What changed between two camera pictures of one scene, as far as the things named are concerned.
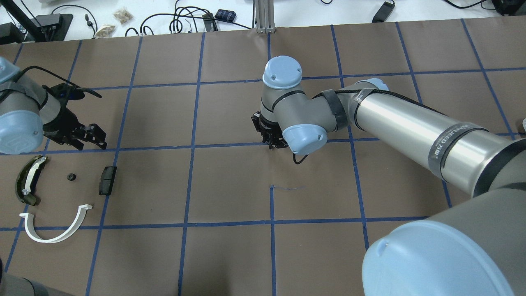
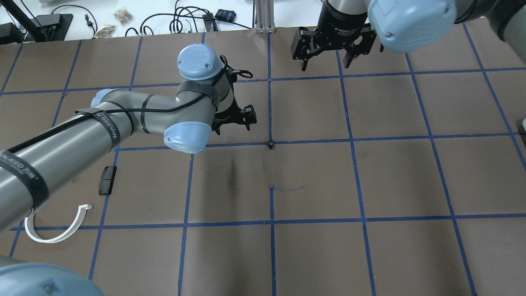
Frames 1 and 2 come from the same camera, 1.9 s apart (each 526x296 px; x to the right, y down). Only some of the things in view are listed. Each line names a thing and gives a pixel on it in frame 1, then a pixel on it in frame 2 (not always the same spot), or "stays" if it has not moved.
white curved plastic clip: x=29 y=222 stays
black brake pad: x=106 y=180 stays
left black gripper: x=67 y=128 to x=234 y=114
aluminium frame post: x=265 y=22 stays
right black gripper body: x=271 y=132 to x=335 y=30
